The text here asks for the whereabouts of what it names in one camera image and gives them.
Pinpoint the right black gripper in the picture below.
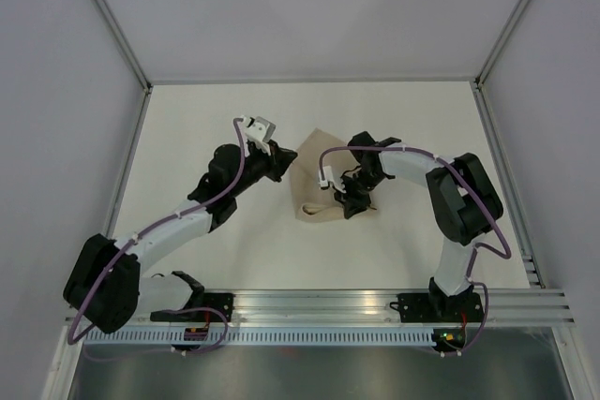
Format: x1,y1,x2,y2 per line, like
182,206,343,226
333,169,386,219

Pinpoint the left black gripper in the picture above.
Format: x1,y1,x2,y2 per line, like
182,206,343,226
230,140,298,198

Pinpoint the beige cloth napkin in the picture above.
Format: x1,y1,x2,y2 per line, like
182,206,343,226
288,128,345,224

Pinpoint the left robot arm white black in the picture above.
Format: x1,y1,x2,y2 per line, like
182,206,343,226
63,141,298,333

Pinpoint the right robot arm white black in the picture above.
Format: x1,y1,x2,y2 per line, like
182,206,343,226
319,131,512,322

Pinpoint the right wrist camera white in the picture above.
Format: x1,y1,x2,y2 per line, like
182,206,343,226
318,166,345,193

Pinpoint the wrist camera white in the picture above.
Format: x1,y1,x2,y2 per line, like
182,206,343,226
233,116,277,155
318,166,345,193

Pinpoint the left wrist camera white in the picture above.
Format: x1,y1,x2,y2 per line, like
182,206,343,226
233,116,277,155

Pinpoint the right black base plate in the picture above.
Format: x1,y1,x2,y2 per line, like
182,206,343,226
389,290,484,324

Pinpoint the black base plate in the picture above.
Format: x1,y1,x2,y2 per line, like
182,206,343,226
389,290,484,324
150,292,234,323

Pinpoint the aluminium frame back bar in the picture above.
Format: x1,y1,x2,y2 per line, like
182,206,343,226
149,75,478,86

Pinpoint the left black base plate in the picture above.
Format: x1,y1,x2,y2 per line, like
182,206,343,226
150,292,234,323

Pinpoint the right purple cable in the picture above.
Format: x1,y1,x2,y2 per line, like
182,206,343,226
318,145,513,358

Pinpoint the purple cable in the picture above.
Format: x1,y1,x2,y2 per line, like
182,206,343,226
318,145,513,358
67,118,249,363

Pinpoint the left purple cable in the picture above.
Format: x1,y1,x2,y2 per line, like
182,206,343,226
67,118,249,363

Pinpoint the white slotted cable duct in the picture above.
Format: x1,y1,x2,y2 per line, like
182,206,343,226
84,326,434,347

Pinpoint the aluminium frame right rail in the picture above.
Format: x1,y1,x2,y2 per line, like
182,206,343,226
470,80,547,289

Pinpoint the aluminium mounting rail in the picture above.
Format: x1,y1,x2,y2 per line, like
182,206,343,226
60,288,576,326

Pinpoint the aluminium frame post left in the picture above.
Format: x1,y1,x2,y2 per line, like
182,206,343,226
91,0,152,94

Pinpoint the aluminium frame post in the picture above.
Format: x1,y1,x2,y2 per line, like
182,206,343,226
472,0,533,90
91,0,152,94

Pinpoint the aluminium frame post right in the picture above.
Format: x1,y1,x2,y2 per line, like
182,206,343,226
472,0,533,90

